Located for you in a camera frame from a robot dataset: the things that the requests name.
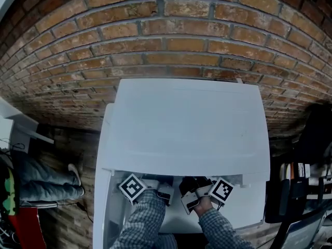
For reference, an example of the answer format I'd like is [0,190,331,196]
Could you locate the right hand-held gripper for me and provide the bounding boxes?
[178,176,234,215]

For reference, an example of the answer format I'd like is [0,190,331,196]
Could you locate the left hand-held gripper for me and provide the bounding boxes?
[118,173,175,208]

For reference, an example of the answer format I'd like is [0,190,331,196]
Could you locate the person's right forearm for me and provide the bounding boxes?
[192,196,257,249]

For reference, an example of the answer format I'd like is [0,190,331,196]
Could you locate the white square table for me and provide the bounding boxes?
[92,103,268,234]

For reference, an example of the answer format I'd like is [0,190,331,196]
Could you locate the white microwave door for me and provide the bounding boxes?
[92,168,139,249]

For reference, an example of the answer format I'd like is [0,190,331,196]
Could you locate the person's dark trousers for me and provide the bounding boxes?
[155,232,209,249]

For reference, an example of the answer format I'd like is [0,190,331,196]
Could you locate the black bag with white label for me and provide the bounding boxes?
[279,161,312,199]

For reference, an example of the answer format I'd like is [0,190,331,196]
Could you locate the black laptop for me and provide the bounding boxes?
[278,208,328,249]

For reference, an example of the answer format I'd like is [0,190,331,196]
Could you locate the black office chair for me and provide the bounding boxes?
[264,103,332,225]

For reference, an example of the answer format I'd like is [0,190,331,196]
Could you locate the red panel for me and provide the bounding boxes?
[7,206,48,249]

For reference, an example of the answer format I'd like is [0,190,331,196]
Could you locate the black floor cable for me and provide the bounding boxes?
[74,200,94,223]

